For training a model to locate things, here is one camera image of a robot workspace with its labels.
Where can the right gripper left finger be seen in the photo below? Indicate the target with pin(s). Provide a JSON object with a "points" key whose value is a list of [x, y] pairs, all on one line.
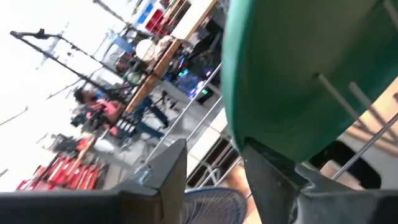
{"points": [[161, 186]]}

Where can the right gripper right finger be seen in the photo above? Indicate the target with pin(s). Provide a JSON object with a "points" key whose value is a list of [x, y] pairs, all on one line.
{"points": [[280, 193]]}

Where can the green plastic plate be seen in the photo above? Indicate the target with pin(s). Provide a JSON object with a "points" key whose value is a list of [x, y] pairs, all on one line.
{"points": [[295, 77]]}

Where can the blue mesh chair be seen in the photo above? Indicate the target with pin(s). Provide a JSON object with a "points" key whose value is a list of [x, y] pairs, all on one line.
{"points": [[214, 208]]}

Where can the blue office chair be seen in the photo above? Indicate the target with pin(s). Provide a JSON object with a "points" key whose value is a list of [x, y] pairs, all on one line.
{"points": [[146, 124]]}

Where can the red toolbox stack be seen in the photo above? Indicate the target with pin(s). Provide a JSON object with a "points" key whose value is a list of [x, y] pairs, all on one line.
{"points": [[68, 174]]}

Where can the person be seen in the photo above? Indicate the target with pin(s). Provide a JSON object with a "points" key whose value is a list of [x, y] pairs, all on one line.
{"points": [[102, 109]]}

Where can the wooden desk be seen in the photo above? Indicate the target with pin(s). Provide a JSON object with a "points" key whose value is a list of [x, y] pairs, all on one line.
{"points": [[161, 67]]}

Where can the computer tower with lights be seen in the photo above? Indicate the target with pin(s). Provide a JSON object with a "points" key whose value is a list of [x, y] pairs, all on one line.
{"points": [[199, 62]]}

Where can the black frame pole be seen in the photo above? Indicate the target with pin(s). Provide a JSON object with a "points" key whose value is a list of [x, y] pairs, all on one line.
{"points": [[40, 33]]}

